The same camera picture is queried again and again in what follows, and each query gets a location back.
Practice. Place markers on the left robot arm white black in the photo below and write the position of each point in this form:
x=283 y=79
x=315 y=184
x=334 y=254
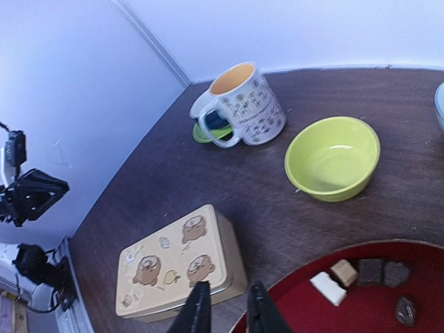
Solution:
x=8 y=253

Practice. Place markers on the white and navy bowl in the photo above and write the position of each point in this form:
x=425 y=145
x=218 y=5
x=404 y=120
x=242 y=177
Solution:
x=217 y=124

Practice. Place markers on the white floral mug orange inside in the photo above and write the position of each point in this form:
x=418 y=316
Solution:
x=243 y=98

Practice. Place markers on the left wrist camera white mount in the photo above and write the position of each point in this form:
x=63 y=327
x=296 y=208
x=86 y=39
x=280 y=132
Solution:
x=13 y=155

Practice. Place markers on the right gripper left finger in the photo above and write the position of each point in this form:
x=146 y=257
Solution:
x=195 y=316

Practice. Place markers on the dark chocolate top square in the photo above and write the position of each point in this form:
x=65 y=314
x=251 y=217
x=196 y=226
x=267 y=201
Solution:
x=370 y=271

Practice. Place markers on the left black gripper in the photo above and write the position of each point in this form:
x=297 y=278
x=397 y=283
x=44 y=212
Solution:
x=32 y=195

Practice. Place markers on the lime green bowl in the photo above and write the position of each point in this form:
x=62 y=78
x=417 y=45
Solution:
x=333 y=159

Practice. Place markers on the beige metal tin box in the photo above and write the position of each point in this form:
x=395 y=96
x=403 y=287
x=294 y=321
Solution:
x=229 y=270

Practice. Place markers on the white chocolate pieces top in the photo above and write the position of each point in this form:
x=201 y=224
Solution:
x=330 y=289

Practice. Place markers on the caramel square chocolate left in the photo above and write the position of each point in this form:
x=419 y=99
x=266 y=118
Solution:
x=345 y=272

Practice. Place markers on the green saucer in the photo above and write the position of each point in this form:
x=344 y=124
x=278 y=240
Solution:
x=200 y=137

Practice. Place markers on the pale blue ceramic bowl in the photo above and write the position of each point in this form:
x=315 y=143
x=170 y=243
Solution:
x=439 y=105

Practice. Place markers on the left aluminium frame post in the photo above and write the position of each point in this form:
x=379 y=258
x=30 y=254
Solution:
x=143 y=29

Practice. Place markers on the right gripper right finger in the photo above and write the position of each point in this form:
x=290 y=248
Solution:
x=263 y=315

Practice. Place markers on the small dark chocolate near tongs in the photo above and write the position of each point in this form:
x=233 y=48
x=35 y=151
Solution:
x=405 y=312

